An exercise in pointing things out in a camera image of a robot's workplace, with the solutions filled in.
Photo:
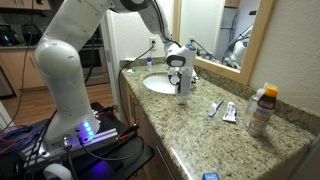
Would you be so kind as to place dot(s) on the blue white toothbrush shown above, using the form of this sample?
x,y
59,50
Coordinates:
x,y
216,107

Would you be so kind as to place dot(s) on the small clear blue-cap bottle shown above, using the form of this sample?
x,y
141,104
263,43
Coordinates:
x,y
149,63

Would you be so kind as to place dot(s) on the wooden vanity cabinet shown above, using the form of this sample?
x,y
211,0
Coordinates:
x,y
146,131

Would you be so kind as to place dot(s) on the small flat toothpaste tube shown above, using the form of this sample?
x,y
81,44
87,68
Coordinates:
x,y
231,113

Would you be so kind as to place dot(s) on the clear plastic bottle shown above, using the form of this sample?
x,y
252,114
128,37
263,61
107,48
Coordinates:
x,y
253,103

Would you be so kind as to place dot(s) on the right cabinet door handle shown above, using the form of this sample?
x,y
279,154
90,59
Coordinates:
x,y
166,172

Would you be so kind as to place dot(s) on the green white contact lens case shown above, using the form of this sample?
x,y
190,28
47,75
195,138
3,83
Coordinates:
x,y
131,71

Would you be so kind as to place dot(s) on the cabinet door handle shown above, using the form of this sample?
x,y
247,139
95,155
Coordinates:
x,y
131,109
166,172

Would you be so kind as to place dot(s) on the white oval sink basin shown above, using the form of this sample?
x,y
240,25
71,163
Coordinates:
x,y
161,83

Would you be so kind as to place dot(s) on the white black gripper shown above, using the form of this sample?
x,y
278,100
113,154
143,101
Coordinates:
x,y
179,57

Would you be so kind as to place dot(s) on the small blue object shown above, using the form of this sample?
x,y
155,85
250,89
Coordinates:
x,y
210,176

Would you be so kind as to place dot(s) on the white wall outlet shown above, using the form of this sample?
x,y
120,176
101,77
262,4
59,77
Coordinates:
x,y
152,43

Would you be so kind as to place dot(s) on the stainless oven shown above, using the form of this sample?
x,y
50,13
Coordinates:
x,y
92,58

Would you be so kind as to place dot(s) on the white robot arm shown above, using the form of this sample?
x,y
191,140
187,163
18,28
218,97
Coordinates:
x,y
57,57

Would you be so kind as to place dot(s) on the left cabinet door handle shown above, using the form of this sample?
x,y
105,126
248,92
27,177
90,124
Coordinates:
x,y
131,109

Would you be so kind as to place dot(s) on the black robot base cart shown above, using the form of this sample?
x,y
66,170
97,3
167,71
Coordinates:
x,y
104,158

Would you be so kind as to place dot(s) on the orange cap sunscreen bottle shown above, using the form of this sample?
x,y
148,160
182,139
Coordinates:
x,y
263,112

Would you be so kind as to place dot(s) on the wood framed mirror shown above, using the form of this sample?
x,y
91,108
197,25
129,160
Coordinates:
x,y
227,33

